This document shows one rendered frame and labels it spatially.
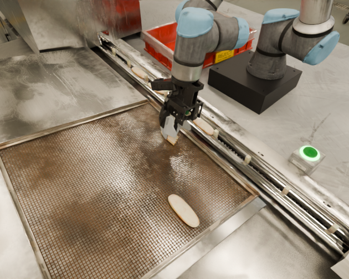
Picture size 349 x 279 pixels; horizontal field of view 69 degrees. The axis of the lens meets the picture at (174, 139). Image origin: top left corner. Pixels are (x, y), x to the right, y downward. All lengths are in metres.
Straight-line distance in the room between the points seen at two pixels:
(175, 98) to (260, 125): 0.41
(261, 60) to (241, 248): 0.69
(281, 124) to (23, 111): 0.88
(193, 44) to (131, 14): 0.87
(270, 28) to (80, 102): 0.71
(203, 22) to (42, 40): 0.85
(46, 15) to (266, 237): 1.14
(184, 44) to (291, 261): 0.58
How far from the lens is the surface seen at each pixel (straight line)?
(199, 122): 0.90
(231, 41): 0.66
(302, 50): 0.96
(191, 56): 0.60
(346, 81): 1.38
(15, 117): 0.91
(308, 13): 0.91
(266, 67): 1.07
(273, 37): 1.02
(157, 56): 1.29
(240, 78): 1.05
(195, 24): 0.58
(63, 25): 1.30
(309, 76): 1.33
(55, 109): 0.91
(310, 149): 0.85
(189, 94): 0.64
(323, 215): 0.80
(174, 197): 0.63
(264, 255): 0.73
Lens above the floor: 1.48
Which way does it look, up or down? 48 degrees down
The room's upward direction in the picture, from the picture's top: straight up
